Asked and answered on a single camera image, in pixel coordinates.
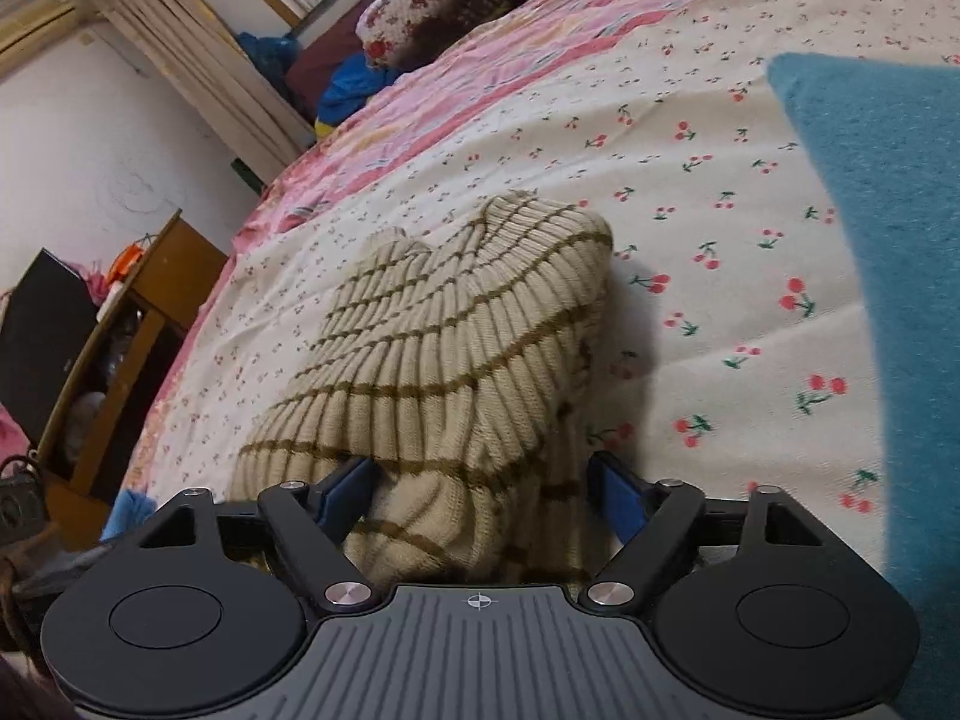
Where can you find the blue folded knit garment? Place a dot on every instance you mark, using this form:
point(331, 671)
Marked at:
point(130, 510)

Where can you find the left beige curtain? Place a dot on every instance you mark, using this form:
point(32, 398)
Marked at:
point(189, 44)

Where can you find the wooden desk cabinet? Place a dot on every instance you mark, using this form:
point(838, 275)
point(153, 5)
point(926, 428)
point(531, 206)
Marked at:
point(100, 412)

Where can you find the black monitor screen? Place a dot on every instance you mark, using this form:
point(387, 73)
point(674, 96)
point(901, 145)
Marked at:
point(48, 319)

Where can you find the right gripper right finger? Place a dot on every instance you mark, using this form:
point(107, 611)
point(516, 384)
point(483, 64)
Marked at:
point(657, 526)

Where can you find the cherry print bed sheet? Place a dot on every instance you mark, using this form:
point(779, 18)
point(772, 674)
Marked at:
point(630, 254)

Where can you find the maroon sofa bench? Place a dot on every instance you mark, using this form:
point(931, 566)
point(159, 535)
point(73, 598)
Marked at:
point(323, 47)

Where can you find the pink striped blanket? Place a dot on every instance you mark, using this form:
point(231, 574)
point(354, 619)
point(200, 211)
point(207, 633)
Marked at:
point(562, 37)

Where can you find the beige striped knit sweater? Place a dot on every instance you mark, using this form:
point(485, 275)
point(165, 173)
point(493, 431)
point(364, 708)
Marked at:
point(458, 368)

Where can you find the orange object on desk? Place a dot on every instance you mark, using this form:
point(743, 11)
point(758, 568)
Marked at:
point(125, 262)

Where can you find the teal folded fuzzy sweater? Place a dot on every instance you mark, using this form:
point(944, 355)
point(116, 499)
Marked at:
point(883, 139)

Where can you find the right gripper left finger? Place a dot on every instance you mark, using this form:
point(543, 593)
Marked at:
point(309, 524)

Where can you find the blue yellow crumpled garment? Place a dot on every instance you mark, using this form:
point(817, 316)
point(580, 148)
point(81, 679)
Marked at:
point(351, 85)

